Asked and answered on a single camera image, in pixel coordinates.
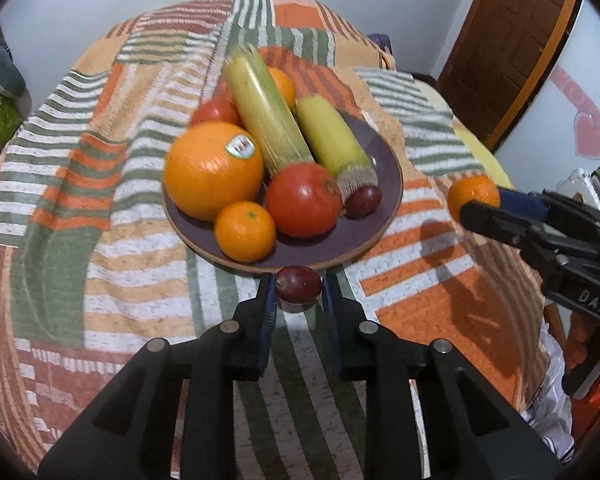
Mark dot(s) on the dark red grape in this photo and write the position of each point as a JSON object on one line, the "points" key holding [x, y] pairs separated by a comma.
{"points": [[363, 202], [297, 284]]}

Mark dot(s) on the striped patchwork bed cover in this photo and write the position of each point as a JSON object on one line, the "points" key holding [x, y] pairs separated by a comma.
{"points": [[90, 267]]}

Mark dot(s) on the red tomato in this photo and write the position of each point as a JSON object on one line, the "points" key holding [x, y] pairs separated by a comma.
{"points": [[304, 200], [219, 109]]}

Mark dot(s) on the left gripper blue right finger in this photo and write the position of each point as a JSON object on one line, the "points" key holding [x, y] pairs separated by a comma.
{"points": [[365, 351]]}

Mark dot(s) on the blue backpack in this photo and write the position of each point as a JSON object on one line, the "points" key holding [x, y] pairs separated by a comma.
{"points": [[382, 41]]}

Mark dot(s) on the green husked corn cob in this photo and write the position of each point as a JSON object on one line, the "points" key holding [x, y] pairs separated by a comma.
{"points": [[263, 110]]}

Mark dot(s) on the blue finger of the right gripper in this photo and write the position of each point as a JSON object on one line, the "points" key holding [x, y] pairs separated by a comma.
{"points": [[508, 229], [528, 205]]}

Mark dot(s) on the brown wooden door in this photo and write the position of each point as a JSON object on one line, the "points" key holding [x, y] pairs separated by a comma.
{"points": [[501, 58]]}

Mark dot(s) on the large plain orange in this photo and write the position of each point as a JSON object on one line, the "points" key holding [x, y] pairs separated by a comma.
{"points": [[285, 86]]}

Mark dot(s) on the yellow corn cob short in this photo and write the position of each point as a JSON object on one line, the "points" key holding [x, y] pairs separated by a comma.
{"points": [[334, 145]]}

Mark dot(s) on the large orange with sticker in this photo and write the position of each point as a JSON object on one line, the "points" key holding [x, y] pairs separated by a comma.
{"points": [[211, 166]]}

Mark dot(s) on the small mandarin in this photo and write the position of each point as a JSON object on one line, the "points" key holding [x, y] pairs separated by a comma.
{"points": [[245, 232], [479, 188]]}

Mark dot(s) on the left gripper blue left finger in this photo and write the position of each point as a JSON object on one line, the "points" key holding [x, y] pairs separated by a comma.
{"points": [[236, 350]]}

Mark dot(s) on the purple ceramic plate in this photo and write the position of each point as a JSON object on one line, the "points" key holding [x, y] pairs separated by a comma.
{"points": [[349, 239]]}

